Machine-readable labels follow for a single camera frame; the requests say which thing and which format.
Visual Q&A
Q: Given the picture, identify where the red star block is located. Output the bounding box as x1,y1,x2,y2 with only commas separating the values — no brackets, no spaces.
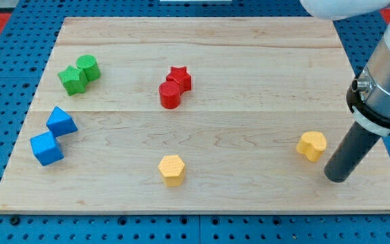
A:
166,66,192,94

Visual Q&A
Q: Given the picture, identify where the yellow hexagon block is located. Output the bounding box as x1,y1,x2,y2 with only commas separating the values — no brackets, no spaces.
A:
158,155,186,187

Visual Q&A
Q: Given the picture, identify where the yellow heart block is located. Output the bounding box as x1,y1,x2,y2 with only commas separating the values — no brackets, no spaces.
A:
296,131,327,162

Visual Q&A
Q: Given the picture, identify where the green cylinder block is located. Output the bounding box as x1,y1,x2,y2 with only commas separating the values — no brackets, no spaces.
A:
76,54,101,81

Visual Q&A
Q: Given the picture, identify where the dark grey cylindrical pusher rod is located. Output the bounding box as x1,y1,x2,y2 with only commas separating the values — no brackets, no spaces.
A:
324,122,381,183

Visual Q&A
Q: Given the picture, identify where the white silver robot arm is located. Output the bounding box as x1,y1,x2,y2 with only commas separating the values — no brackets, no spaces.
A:
301,0,390,182

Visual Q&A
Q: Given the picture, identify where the blue cube block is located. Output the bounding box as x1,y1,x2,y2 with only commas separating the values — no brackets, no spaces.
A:
30,131,64,166

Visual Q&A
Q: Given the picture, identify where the light wooden board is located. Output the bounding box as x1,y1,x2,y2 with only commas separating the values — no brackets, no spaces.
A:
0,17,390,215

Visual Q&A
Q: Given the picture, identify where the green star block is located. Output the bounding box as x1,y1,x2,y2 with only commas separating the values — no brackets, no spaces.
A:
58,65,88,96

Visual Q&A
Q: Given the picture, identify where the red cylinder block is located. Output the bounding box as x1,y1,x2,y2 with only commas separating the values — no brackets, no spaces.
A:
158,81,181,109

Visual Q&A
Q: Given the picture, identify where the blue triangular prism block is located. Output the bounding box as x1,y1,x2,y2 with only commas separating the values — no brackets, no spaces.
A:
46,106,78,137

